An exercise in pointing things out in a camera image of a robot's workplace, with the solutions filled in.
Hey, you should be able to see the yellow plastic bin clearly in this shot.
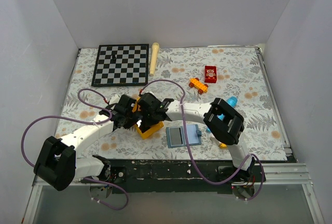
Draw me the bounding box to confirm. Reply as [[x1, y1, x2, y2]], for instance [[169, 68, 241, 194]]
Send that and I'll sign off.
[[132, 96, 164, 139]]

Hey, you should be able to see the black VIP card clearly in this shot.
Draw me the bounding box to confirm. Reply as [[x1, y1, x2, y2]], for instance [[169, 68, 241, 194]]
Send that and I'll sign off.
[[169, 128, 183, 146]]

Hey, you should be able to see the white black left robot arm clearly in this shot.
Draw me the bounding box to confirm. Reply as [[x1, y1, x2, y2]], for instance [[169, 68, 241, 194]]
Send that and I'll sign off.
[[34, 95, 136, 191]]

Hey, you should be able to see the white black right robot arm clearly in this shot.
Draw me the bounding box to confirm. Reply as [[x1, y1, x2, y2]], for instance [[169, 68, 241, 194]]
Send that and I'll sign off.
[[137, 93, 255, 181]]

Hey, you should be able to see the orange toy car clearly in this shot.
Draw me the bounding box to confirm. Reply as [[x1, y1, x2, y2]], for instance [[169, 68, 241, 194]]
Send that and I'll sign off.
[[189, 78, 209, 94]]

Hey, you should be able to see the black white chessboard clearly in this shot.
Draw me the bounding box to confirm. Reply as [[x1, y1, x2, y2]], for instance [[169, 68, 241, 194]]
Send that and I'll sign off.
[[91, 44, 149, 87]]

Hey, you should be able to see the floral patterned table mat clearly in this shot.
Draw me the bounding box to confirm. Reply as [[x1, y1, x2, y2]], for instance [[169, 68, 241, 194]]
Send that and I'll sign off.
[[56, 47, 287, 161]]

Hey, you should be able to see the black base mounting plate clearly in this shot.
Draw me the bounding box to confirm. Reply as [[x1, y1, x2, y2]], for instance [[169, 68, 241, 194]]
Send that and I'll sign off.
[[45, 158, 298, 195]]

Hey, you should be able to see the cream wooden pestle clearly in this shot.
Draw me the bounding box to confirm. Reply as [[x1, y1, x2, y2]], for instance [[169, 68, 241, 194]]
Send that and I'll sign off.
[[149, 43, 159, 76]]

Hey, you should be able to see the white curved toy piece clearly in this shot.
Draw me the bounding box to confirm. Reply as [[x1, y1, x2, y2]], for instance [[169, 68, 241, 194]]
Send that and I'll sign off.
[[210, 137, 220, 144]]

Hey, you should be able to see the red owl toy block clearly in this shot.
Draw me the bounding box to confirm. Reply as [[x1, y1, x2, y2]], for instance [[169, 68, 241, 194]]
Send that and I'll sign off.
[[204, 65, 217, 83]]

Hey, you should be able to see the yellow toy window brick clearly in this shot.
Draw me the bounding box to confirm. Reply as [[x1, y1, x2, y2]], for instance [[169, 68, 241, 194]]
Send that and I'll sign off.
[[219, 143, 227, 149]]

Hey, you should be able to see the cyan plastic marker tube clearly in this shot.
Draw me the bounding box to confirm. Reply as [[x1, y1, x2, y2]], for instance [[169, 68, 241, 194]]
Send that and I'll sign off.
[[217, 96, 238, 121]]

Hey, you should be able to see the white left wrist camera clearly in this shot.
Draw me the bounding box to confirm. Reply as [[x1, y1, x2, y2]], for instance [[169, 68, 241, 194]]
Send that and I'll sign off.
[[106, 94, 120, 106]]

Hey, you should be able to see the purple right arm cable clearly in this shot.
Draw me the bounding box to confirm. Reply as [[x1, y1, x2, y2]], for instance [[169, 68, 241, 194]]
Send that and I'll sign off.
[[140, 79, 265, 201]]

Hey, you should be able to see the aluminium frame rail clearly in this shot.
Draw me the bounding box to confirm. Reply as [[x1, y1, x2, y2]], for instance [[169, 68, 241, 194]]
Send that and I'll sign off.
[[32, 163, 312, 186]]

